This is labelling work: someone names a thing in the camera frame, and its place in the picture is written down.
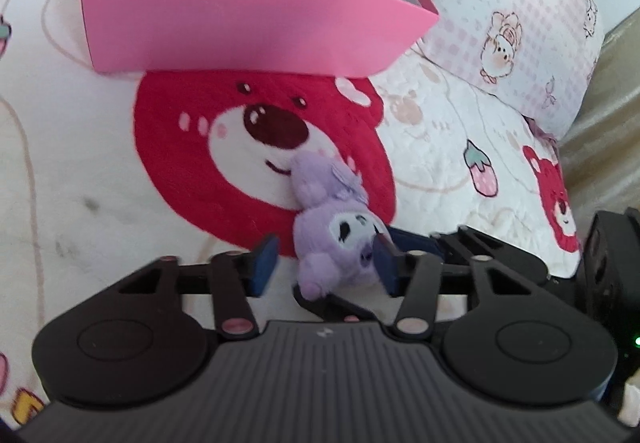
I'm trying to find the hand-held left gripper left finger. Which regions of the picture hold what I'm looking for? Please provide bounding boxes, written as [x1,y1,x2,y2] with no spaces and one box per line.
[117,233,281,339]

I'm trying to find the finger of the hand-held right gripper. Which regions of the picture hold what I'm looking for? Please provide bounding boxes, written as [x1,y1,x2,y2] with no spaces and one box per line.
[389,224,552,294]
[291,283,396,323]

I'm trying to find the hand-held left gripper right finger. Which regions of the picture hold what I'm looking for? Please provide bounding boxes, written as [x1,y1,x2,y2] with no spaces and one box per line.
[374,233,545,338]

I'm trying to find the purple plush toy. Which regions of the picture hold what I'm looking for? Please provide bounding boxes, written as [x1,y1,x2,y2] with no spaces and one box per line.
[289,153,393,301]

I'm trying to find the pink cardboard box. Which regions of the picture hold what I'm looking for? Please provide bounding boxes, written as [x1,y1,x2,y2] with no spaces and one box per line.
[78,0,440,78]

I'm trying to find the bear printed blanket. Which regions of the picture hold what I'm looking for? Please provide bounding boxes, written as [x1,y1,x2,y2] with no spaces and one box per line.
[0,0,583,429]

